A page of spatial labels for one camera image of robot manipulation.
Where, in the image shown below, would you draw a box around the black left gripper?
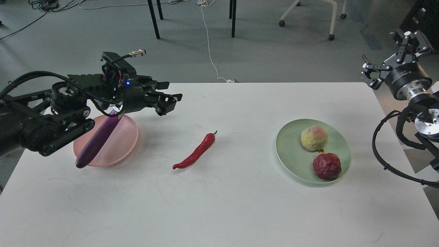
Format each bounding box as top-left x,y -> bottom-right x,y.
67,49 -> 182,116

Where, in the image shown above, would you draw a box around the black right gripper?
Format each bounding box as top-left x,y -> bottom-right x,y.
360,30 -> 434,101

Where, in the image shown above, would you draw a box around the purple eggplant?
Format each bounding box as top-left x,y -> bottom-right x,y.
75,114 -> 123,168

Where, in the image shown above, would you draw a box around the green pink peach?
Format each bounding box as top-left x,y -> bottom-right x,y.
300,125 -> 329,151

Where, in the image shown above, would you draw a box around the red pomegranate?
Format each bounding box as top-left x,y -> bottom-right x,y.
312,150 -> 342,181

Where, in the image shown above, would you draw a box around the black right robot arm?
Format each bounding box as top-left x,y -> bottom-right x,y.
360,30 -> 439,189

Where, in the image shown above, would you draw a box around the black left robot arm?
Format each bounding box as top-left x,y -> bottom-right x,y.
0,50 -> 182,156

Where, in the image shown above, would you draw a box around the black box on floor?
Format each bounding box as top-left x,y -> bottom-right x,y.
399,0 -> 439,53

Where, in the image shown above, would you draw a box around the pink plate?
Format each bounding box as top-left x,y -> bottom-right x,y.
73,115 -> 139,167

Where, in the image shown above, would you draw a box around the red chili pepper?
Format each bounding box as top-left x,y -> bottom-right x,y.
172,131 -> 218,170

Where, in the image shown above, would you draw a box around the black table legs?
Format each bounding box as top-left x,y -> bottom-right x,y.
147,0 -> 237,40

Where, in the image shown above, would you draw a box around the white chair base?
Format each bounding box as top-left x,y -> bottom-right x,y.
278,0 -> 348,41

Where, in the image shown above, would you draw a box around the green plate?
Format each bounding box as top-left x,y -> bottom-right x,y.
275,119 -> 352,187

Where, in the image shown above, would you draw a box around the white cable on floor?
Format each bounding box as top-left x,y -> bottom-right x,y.
196,0 -> 234,83

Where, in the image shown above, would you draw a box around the black cables on floor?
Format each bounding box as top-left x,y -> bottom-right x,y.
0,0 -> 179,40

